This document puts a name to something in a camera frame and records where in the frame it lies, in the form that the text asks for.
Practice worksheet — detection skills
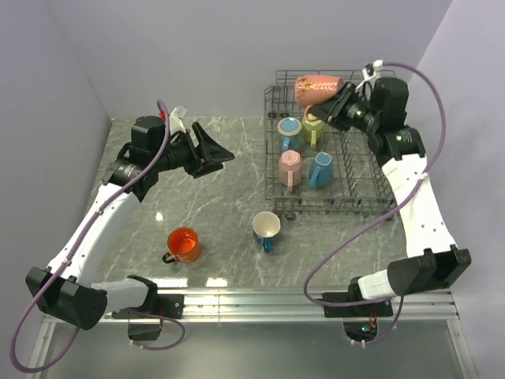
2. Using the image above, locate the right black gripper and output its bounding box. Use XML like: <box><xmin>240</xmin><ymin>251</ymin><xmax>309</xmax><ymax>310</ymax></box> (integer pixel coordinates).
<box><xmin>308</xmin><ymin>82</ymin><xmax>380</xmax><ymax>135</ymax></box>

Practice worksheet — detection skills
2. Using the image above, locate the pink faceted mug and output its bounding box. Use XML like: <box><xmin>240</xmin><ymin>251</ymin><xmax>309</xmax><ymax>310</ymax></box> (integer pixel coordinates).
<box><xmin>278</xmin><ymin>150</ymin><xmax>303</xmax><ymax>192</ymax></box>

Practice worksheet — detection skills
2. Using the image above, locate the orange mug black handle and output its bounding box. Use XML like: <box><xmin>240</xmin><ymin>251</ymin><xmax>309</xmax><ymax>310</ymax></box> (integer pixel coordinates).
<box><xmin>162</xmin><ymin>227</ymin><xmax>201</xmax><ymax>264</ymax></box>

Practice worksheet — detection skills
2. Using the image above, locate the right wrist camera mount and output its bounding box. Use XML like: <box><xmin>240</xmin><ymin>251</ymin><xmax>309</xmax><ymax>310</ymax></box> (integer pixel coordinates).
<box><xmin>356</xmin><ymin>59</ymin><xmax>383</xmax><ymax>90</ymax></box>

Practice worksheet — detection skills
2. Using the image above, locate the blue mug orange interior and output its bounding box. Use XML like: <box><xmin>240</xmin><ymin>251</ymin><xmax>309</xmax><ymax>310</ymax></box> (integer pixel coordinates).
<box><xmin>277</xmin><ymin>117</ymin><xmax>302</xmax><ymax>152</ymax></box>

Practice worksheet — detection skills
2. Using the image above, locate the light blue floral mug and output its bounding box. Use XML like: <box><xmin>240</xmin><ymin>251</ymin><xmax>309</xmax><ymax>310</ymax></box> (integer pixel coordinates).
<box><xmin>309</xmin><ymin>152</ymin><xmax>334</xmax><ymax>190</ymax></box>

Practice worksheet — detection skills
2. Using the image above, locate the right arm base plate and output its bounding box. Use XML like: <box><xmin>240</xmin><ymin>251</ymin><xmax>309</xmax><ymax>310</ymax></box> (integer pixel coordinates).
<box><xmin>315</xmin><ymin>291</ymin><xmax>395</xmax><ymax>318</ymax></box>

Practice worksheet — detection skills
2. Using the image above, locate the wire dish rack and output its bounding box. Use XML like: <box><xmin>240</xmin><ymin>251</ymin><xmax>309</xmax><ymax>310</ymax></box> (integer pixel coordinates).
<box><xmin>264</xmin><ymin>69</ymin><xmax>395</xmax><ymax>221</ymax></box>

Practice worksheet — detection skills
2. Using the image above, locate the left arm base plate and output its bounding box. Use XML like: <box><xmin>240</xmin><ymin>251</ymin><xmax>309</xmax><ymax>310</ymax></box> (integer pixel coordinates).
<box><xmin>111</xmin><ymin>293</ymin><xmax>185</xmax><ymax>319</ymax></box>

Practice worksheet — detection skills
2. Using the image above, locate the yellow faceted mug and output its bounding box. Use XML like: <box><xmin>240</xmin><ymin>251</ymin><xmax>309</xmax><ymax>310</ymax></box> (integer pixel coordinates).
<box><xmin>301</xmin><ymin>118</ymin><xmax>324</xmax><ymax>148</ymax></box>

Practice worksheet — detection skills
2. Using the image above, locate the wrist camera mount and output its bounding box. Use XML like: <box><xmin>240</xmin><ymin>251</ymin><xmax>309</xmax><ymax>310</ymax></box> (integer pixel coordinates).
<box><xmin>356</xmin><ymin>59</ymin><xmax>383</xmax><ymax>90</ymax></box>
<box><xmin>157</xmin><ymin>101</ymin><xmax>187</xmax><ymax>135</ymax></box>

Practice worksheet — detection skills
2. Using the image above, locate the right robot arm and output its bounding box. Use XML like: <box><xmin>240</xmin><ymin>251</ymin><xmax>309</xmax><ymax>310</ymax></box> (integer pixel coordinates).
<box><xmin>295</xmin><ymin>75</ymin><xmax>472</xmax><ymax>315</ymax></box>

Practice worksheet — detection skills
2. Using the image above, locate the dark blue mug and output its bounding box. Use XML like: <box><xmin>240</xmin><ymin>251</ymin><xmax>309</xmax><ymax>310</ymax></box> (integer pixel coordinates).
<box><xmin>252</xmin><ymin>212</ymin><xmax>281</xmax><ymax>253</ymax></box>

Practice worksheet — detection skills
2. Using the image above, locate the aluminium mounting rail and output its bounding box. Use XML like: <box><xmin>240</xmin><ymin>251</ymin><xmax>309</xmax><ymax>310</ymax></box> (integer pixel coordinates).
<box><xmin>42</xmin><ymin>287</ymin><xmax>458</xmax><ymax>324</ymax></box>

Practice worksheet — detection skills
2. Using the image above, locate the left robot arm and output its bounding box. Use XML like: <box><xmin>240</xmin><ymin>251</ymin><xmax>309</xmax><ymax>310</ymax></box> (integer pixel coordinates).
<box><xmin>26</xmin><ymin>116</ymin><xmax>234</xmax><ymax>330</ymax></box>

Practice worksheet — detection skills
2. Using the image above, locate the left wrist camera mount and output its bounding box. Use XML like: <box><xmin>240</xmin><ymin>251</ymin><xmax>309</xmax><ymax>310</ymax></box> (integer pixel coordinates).
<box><xmin>157</xmin><ymin>101</ymin><xmax>187</xmax><ymax>135</ymax></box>

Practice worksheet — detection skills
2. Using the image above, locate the salmon floral mug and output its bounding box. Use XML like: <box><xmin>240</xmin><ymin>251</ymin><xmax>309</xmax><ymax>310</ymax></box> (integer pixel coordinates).
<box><xmin>294</xmin><ymin>74</ymin><xmax>345</xmax><ymax>122</ymax></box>

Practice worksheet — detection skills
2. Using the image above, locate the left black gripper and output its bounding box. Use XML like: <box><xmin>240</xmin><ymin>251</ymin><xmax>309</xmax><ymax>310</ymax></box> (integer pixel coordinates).
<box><xmin>153</xmin><ymin>122</ymin><xmax>235</xmax><ymax>178</ymax></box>

